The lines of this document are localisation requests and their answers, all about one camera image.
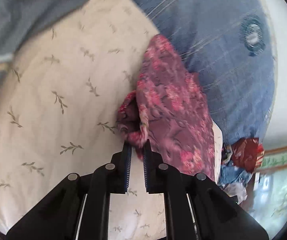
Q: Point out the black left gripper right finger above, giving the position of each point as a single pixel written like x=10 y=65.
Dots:
x=195 y=207

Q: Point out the cream leaf print sheet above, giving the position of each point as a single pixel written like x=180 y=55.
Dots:
x=58 y=106

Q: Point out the red plastic bag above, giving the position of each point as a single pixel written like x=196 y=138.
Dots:
x=247 y=153

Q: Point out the blue plaid quilt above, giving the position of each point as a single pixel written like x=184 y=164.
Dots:
x=227 y=43

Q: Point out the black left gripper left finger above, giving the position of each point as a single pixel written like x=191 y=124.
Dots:
x=79 y=206

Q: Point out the pink floral patterned shirt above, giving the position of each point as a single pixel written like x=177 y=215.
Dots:
x=169 y=109

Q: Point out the blue clothes pile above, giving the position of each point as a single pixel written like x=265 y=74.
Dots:
x=233 y=174

